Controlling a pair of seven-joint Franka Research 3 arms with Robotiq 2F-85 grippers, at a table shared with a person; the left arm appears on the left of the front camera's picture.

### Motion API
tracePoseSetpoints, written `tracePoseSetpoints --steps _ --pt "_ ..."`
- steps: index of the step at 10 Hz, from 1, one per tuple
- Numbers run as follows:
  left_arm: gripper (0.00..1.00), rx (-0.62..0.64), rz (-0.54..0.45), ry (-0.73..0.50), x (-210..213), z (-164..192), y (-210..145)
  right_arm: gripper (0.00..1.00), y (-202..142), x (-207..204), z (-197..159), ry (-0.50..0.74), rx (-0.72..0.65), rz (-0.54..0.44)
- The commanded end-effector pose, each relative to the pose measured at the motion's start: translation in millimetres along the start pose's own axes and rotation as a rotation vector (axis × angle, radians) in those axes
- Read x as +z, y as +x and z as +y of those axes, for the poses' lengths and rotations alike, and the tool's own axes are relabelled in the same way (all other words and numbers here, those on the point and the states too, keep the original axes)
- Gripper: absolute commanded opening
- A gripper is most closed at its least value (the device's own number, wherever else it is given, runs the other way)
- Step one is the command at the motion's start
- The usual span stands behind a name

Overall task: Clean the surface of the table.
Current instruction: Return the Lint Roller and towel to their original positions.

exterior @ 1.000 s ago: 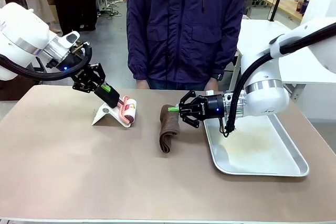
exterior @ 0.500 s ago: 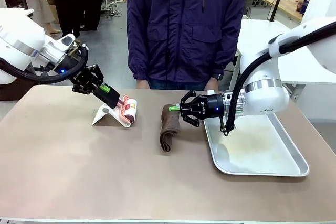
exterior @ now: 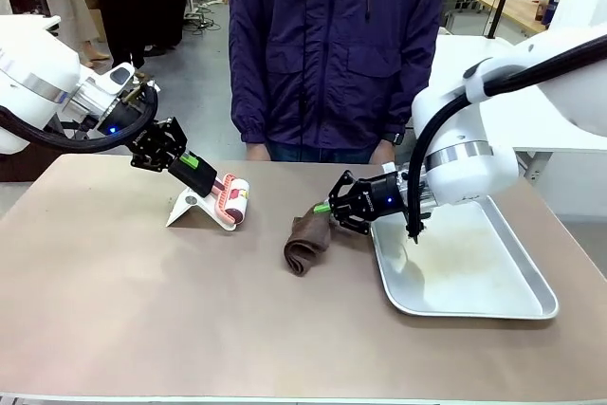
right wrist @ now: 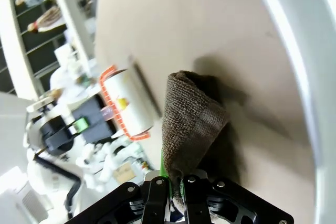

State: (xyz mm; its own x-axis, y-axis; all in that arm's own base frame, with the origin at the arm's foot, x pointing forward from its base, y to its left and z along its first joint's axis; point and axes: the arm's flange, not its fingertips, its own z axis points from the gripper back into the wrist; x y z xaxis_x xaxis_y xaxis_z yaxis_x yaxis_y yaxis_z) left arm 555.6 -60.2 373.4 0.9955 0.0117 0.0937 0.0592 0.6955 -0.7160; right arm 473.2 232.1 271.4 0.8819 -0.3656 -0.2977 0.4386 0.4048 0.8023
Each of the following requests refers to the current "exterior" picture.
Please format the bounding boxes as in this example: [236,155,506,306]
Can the person in beige clothes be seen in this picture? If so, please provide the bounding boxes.
[13,0,111,64]

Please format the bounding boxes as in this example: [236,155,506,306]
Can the person's blue jeans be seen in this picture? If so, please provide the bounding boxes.
[265,138,380,164]

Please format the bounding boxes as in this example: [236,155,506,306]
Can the black arm cable sleeve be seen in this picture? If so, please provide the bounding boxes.
[0,84,161,154]
[406,33,607,246]

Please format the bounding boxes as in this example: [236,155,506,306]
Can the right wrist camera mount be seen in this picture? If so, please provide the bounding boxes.
[381,161,414,181]

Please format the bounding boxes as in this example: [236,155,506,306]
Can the person in black clothes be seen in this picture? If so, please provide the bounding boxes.
[89,0,187,70]

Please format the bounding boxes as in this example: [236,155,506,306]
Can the person's left hand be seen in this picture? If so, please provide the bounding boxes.
[371,138,397,165]

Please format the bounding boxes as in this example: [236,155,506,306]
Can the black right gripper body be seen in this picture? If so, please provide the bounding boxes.
[359,171,409,224]

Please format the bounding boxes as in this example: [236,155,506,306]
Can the brown microfibre cloth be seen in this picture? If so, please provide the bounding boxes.
[283,208,336,278]

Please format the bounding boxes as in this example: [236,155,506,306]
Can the person's right forearm purple sleeve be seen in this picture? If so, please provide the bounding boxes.
[230,44,271,145]

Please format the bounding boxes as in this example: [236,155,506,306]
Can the black right arm cable sleeve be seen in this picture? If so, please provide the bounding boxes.
[406,33,607,246]

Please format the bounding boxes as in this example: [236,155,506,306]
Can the black left arm cable sleeve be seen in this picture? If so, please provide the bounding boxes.
[0,84,161,154]

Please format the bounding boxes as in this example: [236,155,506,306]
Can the person's left forearm purple sleeve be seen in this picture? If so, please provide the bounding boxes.
[378,34,440,140]

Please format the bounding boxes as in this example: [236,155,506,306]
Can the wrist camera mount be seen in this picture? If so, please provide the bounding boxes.
[121,72,158,106]
[381,161,414,181]

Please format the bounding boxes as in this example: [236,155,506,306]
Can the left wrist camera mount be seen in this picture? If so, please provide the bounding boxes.
[121,72,158,106]

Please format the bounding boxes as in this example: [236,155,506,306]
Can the person's right hand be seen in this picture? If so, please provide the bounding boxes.
[245,141,271,163]

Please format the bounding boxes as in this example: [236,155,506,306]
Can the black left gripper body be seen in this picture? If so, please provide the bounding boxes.
[97,101,162,155]

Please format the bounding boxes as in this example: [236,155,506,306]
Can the dark bottle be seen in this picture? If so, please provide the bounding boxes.
[545,0,563,28]

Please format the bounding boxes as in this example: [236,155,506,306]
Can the person's purple jacket torso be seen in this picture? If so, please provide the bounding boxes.
[229,0,447,150]

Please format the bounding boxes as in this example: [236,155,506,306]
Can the black floor cables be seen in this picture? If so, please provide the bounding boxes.
[189,10,223,36]

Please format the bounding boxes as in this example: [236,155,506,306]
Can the wooden table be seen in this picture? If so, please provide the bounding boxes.
[475,0,551,40]

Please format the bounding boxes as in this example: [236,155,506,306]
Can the silver metal tray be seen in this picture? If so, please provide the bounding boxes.
[369,195,561,320]

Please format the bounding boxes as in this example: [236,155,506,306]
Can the pink white lint roller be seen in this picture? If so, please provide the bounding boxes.
[168,156,251,229]

